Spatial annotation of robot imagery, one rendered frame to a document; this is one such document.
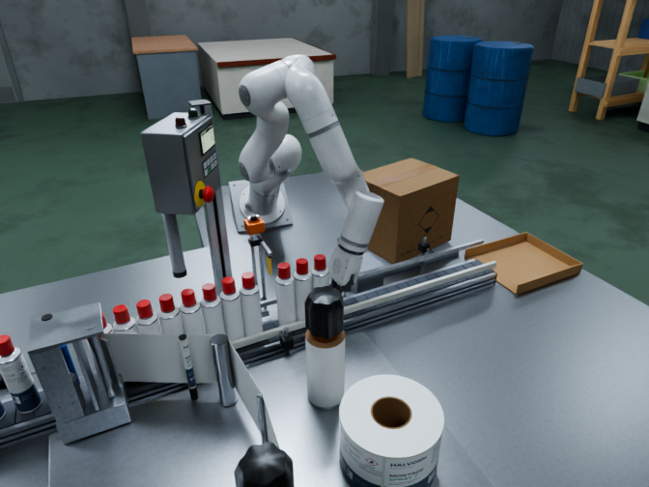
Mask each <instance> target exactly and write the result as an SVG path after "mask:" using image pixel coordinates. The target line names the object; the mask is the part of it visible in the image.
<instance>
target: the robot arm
mask: <svg viewBox="0 0 649 487"><path fill-rule="evenodd" d="M239 96H240V101H241V102H242V104H243V105H244V107H245V108H246V109H247V110H248V111H249V112H251V113H252V114H253V115H255V116H257V127H256V130H255V132H254V133H253V135H252V136H251V137H250V139H249V140H248V142H247V143H246V145H245V146H244V148H243V150H242V151H241V153H240V158H239V169H240V173H241V175H242V177H243V178H244V179H245V180H246V181H247V182H249V186H248V187H247V188H246V189H245V190H244V191H243V192H242V194H241V195H240V210H241V212H242V214H243V215H244V216H245V217H246V218H248V217H249V216H251V215H259V216H260V218H261V219H262V221H263V222H264V223H265V224H269V223H272V222H274V221H275V220H277V219H278V218H279V217H280V216H281V215H282V214H283V211H284V208H285V200H284V197H283V195H282V193H281V192H280V187H281V184H282V183H283V182H284V181H285V180H286V179H287V178H288V177H289V176H290V175H291V174H292V173H293V172H294V171H295V169H296V168H297V166H298V165H299V163H300V160H301V156H302V151H301V150H302V149H301V146H300V144H299V142H298V141H297V139H296V138H294V137H293V136H292V135H290V134H287V131H288V126H289V119H290V115H289V111H288V108H287V107H286V106H285V104H284V103H283V102H281V100H283V99H286V98H288V99H289V101H290V103H291V104H292V105H293V107H294V108H295V110H296V113H297V115H298V117H299V119H300V121H301V123H302V125H303V127H304V130H305V132H306V134H307V136H308V139H309V141H310V143H311V145H312V147H313V150H314V152H315V154H316V156H317V158H318V161H319V163H320V165H321V167H322V169H323V170H324V173H325V175H326V176H327V177H328V178H329V179H330V180H331V181H332V182H333V183H334V184H335V186H336V187H337V189H338V190H339V192H340V194H341V196H342V198H343V200H344V202H345V204H346V206H347V208H348V210H349V211H348V214H347V217H346V220H345V223H344V226H343V228H342V231H341V234H340V237H339V240H338V244H337V245H336V247H335V248H334V250H333V252H332V255H331V257H330V260H329V262H328V265H327V267H328V269H329V275H330V276H331V279H332V280H331V287H332V288H333V289H337V290H339V291H340V293H341V295H342V292H344V291H345V292H349V291H350V290H351V287H353V286H354V284H355V282H356V280H357V278H358V275H359V271H360V268H361V264H362V259H363V254H364V252H366V250H367V247H368V245H369V242H370V240H371V237H372V235H373V232H374V229H375V227H376V224H377V221H378V218H379V216H380V213H381V209H382V206H383V203H384V200H383V199H382V198H381V197H380V196H378V195H377V194H375V193H373V192H370V191H369V188H368V187H367V184H366V182H365V179H364V177H363V175H362V173H361V171H360V169H359V167H358V166H357V164H356V162H355V160H354V158H353V154H352V152H351V149H350V147H349V144H348V142H347V139H346V137H345V134H344V132H343V131H342V128H341V126H340V123H339V121H338V119H337V116H336V114H335V112H334V109H333V107H332V104H331V102H330V100H329V97H328V95H327V93H326V91H325V87H324V85H323V84H322V82H321V81H320V80H319V78H318V77H317V76H316V70H315V67H314V64H313V62H312V61H311V59H310V58H309V57H308V56H306V55H303V54H296V55H292V56H289V57H286V58H284V59H281V60H279V61H276V62H274V63H272V64H269V65H267V66H264V67H262V68H260V69H257V70H256V71H254V72H251V73H249V74H247V75H246V76H245V77H244V78H243V79H242V80H241V82H240V86H239Z"/></svg>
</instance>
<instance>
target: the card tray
mask: <svg viewBox="0 0 649 487"><path fill-rule="evenodd" d="M465 259H466V260H467V261H468V260H472V259H476V260H479V261H481V262H482V263H483V264H486V263H490V262H492V261H496V267H495V268H492V270H494V272H496V273H497V277H496V281H497V282H498V283H500V284H501V285H502V286H504V287H505V288H507V289H508V290H510V291H511V292H512V293H514V294H515V295H519V294H522V293H524V292H527V291H530V290H533V289H536V288H539V287H542V286H544V285H547V284H550V283H553V282H555V281H558V280H561V279H563V278H566V277H569V276H572V275H575V274H578V273H580V271H581V268H582V265H583V263H582V262H580V261H578V260H577V259H575V258H573V257H571V256H569V255H568V254H566V253H564V252H562V251H560V250H559V249H557V248H555V247H553V246H551V245H549V244H548V243H545V242H543V241H541V240H540V239H538V238H536V237H534V236H532V235H531V234H529V233H527V232H524V233H521V234H518V235H515V236H511V237H508V238H504V239H501V240H497V241H494V242H490V243H484V244H481V245H478V246H475V247H472V248H468V249H466V253H465Z"/></svg>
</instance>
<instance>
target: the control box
mask: <svg viewBox="0 0 649 487"><path fill-rule="evenodd" d="M180 116H182V117H184V118H185V123H186V124H187V128H184V129H176V128H175V125H176V124H175V119H176V117H180ZM187 116H188V113H178V112H174V113H172V114H171V115H169V116H168V117H166V118H164V119H163V120H161V121H159V122H158V123H156V124H154V125H153V126H151V127H149V128H148V129H145V130H144V131H142V132H141V139H142V144H143V149H144V154H145V159H146V163H147V168H148V173H149V178H150V183H151V188H152V193H153V198H154V202H155V211H156V212H157V213H161V214H175V215H195V214H196V213H198V211H199V210H200V209H201V208H202V207H203V206H204V205H205V203H206V202H205V201H204V199H200V198H199V190H200V189H204V188H205V186H211V187H212V189H213V191H214V192H216V191H217V190H218V189H219V187H220V178H219V169H218V165H217V166H216V167H215V169H214V170H213V171H212V172H211V174H210V175H209V176H208V177H207V178H206V179H205V178H204V171H203V164H202V162H203V161H204V160H206V159H207V158H208V157H209V156H210V155H211V154H212V153H213V152H214V151H216V146H215V145H214V146H213V147H212V148H211V149H210V150H209V151H208V152H207V153H206V154H204V155H203V156H202V154H201V147H200V140H199V133H198V132H199V131H200V130H201V129H203V128H204V127H206V126H207V125H208V124H210V123H212V117H210V115H208V114H201V115H199V119H197V120H188V119H187ZM212 125H213V123H212Z"/></svg>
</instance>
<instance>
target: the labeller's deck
mask: <svg viewBox="0 0 649 487"><path fill-rule="evenodd" d="M247 370H248V372H249V374H250V375H251V377H252V378H253V380H254V382H255V383H256V385H257V387H258V388H259V390H260V391H261V392H262V394H263V396H264V399H265V402H266V405H267V408H268V413H269V417H270V420H271V423H272V426H273V429H274V432H275V435H276V438H277V441H278V444H279V447H280V449H282V450H284V451H285V452H286V453H287V454H288V455H289V456H290V457H291V458H292V459H293V463H294V478H295V487H349V485H348V484H347V483H346V481H345V479H344V477H343V475H342V473H341V470H340V465H339V416H340V405H339V406H338V407H336V408H334V409H330V410H322V409H318V408H316V407H314V406H313V405H311V404H310V402H309V401H308V398H307V372H306V350H304V351H301V352H298V353H295V354H292V355H289V356H286V357H283V358H279V359H276V360H273V361H270V362H267V363H264V364H261V365H258V366H255V367H252V368H249V369H247ZM376 375H397V376H401V374H400V373H399V372H398V371H397V370H396V369H395V367H394V366H393V365H392V364H391V363H390V362H389V360H388V359H387V358H386V357H385V356H384V355H383V353H382V352H381V351H380V350H379V349H378V347H377V346H376V345H375V344H374V343H373V342H372V340H371V339H370V338H369V337H368V336H367V335H366V333H365V332H364V331H360V332H357V333H354V334H351V335H348V336H345V388H344V391H345V393H346V391H347V390H348V389H349V388H350V387H351V386H352V385H354V384H355V383H357V382H358V381H360V380H362V379H365V378H368V377H371V376H376ZM197 392H198V399H197V400H191V398H190V392H189V389H186V390H183V391H180V392H177V393H174V394H171V395H168V396H165V397H162V398H159V399H156V400H154V401H151V402H148V403H145V404H142V405H139V406H136V407H133V408H130V409H129V412H130V418H131V422H128V423H125V424H122V425H119V426H117V427H114V428H111V429H108V430H105V431H102V432H99V433H96V434H94V435H91V436H88V437H85V438H83V439H80V440H77V441H74V442H71V443H68V444H63V442H62V439H61V437H60V435H59V432H58V433H55V434H52V435H50V436H49V465H48V487H236V482H235V477H234V470H235V468H236V466H237V464H238V462H239V461H240V459H241V458H242V457H243V456H244V455H245V453H246V451H247V449H248V448H249V447H250V446H252V445H254V444H262V439H261V433H260V431H259V429H258V427H257V426H256V424H255V422H254V420H253V419H252V417H251V415H250V413H249V412H248V411H247V409H246V407H245V405H244V403H243V402H242V400H241V398H240V395H239V394H238V392H237V390H236V388H235V392H236V394H237V396H238V402H237V403H236V404H235V405H234V406H232V407H229V408H224V407H221V406H220V405H219V403H218V397H219V393H218V387H217V383H205V384H202V385H199V386H197ZM432 487H496V486H495V485H494V484H493V482H492V481H491V480H490V479H489V478H488V477H487V475H486V474H485V473H484V472H483V471H482V470H481V468H480V467H479V466H478V465H477V464H476V463H475V461H474V460H473V459H472V458H471V457H470V456H469V454H468V453H467V452H466V451H465V450H464V448H463V447H462V446H461V445H460V444H459V443H458V441H457V440H456V439H455V438H454V437H453V436H452V434H451V433H450V432H449V431H448V430H447V429H446V427H445V426H444V425H443V431H442V438H441V444H440V450H439V456H438V461H437V472H436V478H435V481H434V483H433V485H432Z"/></svg>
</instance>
